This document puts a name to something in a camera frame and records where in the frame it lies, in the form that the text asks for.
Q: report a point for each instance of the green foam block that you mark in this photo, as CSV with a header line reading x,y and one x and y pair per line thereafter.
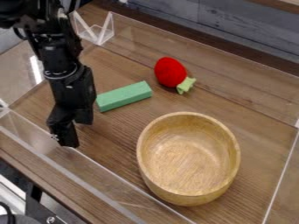
x,y
123,96

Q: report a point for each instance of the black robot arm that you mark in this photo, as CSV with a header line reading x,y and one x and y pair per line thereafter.
x,y
41,22

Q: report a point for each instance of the red plush strawberry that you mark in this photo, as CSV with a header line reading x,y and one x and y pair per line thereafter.
x,y
171,75

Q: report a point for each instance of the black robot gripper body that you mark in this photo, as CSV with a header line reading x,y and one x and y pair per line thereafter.
x,y
73,94

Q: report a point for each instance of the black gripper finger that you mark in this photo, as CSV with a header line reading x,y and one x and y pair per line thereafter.
x,y
61,127

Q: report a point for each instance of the clear acrylic corner bracket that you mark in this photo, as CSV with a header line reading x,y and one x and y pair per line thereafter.
x,y
93,33

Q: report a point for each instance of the wooden bowl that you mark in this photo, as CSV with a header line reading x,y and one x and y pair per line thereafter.
x,y
188,158

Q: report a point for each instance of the black metal table frame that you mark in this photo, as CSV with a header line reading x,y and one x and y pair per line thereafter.
x,y
44,209

